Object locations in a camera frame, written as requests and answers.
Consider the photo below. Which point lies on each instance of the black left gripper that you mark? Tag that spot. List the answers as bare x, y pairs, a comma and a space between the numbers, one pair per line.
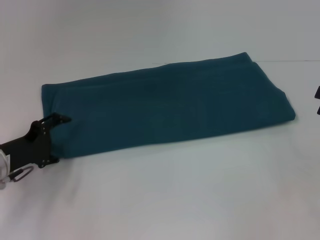
27, 147

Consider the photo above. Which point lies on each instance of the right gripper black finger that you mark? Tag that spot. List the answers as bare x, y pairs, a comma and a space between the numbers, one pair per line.
318, 110
317, 93

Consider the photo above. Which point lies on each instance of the teal blue t-shirt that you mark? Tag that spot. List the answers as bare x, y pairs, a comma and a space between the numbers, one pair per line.
162, 107

